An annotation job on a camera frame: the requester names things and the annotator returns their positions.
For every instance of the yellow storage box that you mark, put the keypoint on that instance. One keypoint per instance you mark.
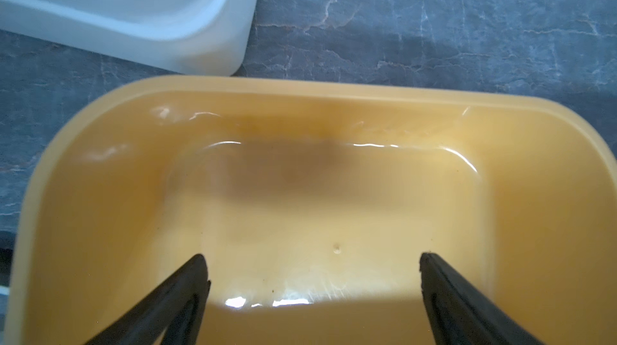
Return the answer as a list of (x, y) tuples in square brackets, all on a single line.
[(312, 204)]

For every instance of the white storage box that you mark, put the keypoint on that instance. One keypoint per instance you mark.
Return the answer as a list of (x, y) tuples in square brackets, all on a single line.
[(191, 37)]

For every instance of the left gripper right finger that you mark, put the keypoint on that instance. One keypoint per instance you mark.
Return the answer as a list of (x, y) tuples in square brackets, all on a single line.
[(459, 313)]

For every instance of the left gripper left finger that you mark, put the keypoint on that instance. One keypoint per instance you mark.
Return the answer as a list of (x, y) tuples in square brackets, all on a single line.
[(171, 313)]

